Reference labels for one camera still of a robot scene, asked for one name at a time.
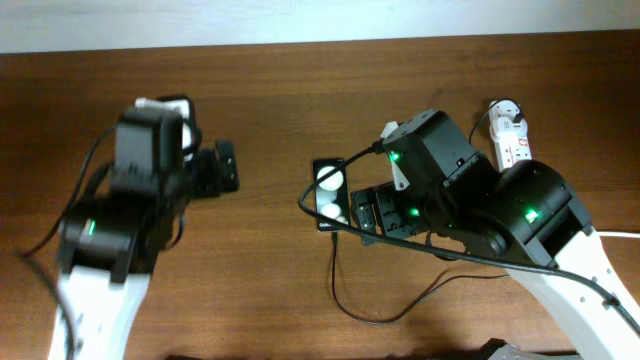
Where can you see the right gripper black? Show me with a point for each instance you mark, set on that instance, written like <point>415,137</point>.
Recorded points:
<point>386,197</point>

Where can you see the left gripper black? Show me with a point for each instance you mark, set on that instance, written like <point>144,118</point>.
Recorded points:
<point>210,177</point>

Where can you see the black smartphone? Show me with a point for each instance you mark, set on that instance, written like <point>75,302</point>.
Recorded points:
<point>331,195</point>

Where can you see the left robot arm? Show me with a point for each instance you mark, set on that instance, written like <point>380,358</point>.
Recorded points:
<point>131,210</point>

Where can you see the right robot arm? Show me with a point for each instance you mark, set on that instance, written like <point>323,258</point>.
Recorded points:
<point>526,219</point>

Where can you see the white USB charger plug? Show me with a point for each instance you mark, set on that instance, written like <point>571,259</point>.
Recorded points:
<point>506,120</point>

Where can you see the white power strip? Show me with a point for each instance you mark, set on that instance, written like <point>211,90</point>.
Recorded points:
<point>512,150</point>

